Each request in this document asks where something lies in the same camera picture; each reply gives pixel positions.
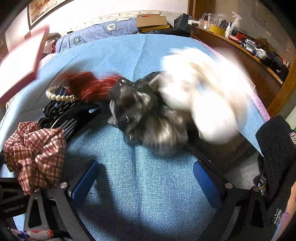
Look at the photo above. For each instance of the wooden side cabinet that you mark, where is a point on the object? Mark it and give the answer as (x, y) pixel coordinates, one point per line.
(273, 92)

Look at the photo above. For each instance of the red polka dot scrunchie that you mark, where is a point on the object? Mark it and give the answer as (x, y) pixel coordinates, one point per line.
(86, 86)

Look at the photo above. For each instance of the blue bed blanket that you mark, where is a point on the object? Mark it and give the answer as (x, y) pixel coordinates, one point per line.
(137, 195)

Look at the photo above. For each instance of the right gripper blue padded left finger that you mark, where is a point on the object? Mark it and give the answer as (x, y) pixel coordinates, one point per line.
(80, 185)

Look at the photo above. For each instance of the red cardboard box tray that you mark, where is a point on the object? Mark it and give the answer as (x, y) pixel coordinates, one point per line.
(19, 67)

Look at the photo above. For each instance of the yellow round tin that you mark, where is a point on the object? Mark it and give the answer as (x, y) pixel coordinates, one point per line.
(217, 30)

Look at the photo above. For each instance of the brown cardboard box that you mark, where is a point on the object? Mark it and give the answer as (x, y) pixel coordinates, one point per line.
(150, 21)

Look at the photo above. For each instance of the white cherry print scrunchie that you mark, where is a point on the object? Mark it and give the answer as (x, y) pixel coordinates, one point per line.
(213, 91)

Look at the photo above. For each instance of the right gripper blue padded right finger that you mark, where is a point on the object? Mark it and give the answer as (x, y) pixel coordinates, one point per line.
(210, 182)

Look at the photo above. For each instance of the red white plaid scrunchie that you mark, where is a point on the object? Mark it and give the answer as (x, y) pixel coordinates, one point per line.
(35, 155)

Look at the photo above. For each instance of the white spray bottle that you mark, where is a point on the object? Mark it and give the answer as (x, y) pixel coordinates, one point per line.
(236, 23)

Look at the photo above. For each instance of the black plastic hair clip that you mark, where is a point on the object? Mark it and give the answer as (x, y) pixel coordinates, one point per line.
(70, 115)

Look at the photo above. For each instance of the grey black organza scrunchie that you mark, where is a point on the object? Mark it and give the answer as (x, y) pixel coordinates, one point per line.
(138, 110)

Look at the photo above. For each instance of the framed horse painting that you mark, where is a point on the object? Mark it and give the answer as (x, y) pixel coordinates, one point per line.
(37, 10)

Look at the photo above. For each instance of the blue plaid folded quilt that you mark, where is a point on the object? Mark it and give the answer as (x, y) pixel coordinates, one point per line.
(96, 32)

